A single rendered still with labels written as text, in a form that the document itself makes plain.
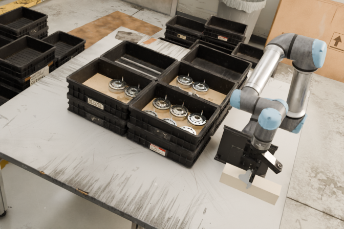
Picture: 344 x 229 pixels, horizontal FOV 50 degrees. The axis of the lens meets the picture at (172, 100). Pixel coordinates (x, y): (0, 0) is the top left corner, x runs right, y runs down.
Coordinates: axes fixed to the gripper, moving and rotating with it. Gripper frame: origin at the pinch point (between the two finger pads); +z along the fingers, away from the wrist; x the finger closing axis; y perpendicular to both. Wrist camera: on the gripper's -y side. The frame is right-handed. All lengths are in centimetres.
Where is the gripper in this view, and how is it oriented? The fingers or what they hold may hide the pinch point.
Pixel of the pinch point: (251, 181)
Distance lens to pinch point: 158.6
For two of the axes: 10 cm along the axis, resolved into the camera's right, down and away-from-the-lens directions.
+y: -9.1, -3.5, 2.5
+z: -1.4, 8.0, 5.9
